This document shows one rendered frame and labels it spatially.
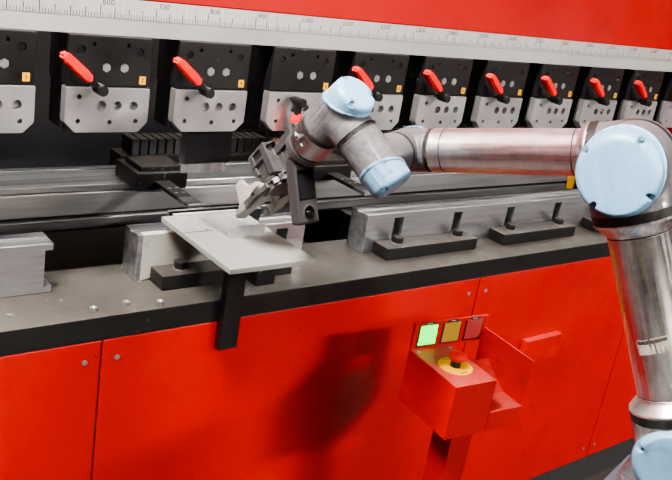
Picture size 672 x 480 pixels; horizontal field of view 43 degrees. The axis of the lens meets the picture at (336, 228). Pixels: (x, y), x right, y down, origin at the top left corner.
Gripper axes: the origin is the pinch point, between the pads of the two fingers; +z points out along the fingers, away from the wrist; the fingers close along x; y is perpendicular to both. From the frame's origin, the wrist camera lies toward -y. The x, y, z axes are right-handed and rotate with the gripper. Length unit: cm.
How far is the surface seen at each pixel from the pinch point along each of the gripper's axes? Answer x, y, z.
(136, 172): 4.7, 25.4, 24.0
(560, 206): -112, -5, 10
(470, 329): -46, -31, 5
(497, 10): -68, 30, -28
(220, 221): 1.0, 4.2, 9.1
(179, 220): 8.2, 6.6, 11.4
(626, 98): -128, 13, -16
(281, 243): -3.8, -6.1, 0.9
